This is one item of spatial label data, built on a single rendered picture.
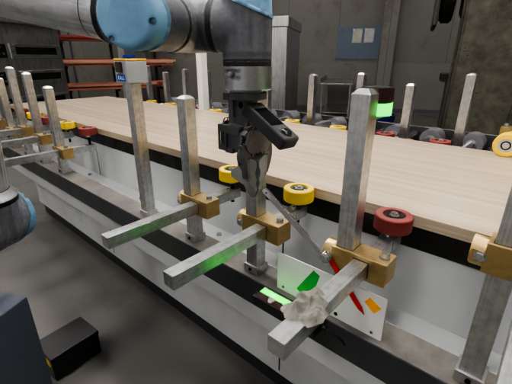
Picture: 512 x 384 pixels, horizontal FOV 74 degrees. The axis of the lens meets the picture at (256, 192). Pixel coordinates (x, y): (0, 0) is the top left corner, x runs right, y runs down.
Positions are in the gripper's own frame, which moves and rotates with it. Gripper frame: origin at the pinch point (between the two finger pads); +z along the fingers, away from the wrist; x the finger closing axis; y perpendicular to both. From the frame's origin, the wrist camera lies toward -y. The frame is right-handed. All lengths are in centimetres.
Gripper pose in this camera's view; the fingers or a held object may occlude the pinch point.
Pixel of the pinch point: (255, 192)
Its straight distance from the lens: 71.3
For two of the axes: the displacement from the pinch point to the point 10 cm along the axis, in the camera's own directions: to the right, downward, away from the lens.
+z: 0.0, 9.3, 3.6
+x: -6.6, 2.7, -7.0
